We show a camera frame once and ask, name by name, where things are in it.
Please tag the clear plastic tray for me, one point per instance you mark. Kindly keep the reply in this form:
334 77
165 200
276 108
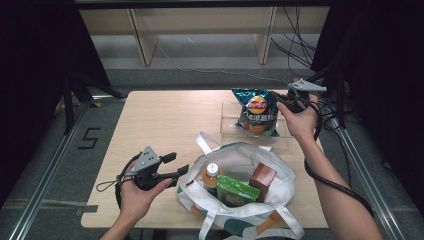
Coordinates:
229 123

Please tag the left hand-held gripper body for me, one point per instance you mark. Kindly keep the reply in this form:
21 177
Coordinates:
146 170

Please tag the white patterned tote bag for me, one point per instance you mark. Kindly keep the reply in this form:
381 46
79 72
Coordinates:
240 216

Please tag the light wooden bench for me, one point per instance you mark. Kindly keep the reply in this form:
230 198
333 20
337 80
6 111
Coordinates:
143 43

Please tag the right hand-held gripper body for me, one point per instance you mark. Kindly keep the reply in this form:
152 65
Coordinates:
298 100

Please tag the person's right hand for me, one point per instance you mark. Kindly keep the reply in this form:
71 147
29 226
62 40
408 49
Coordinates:
301 125

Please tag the person's left hand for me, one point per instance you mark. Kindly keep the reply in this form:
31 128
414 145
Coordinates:
136 203

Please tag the metal floor rail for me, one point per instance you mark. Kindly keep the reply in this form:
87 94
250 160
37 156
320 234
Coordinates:
43 186
361 166

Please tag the black tripod stand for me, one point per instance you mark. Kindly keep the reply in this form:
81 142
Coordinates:
340 110
68 110

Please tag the grey floor tape strip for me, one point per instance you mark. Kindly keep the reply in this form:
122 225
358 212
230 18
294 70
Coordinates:
86 209

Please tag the dark curtain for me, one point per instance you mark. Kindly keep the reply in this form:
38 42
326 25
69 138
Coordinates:
33 50
383 50

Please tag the brown carton box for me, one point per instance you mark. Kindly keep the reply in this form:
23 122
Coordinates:
261 180

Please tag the blue chip bag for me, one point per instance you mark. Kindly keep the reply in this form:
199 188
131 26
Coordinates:
256 113

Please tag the orange drink bottle white cap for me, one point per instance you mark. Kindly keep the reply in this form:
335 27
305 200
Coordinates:
211 176

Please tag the green snack packet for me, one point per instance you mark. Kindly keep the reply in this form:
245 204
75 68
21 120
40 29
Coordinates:
236 193

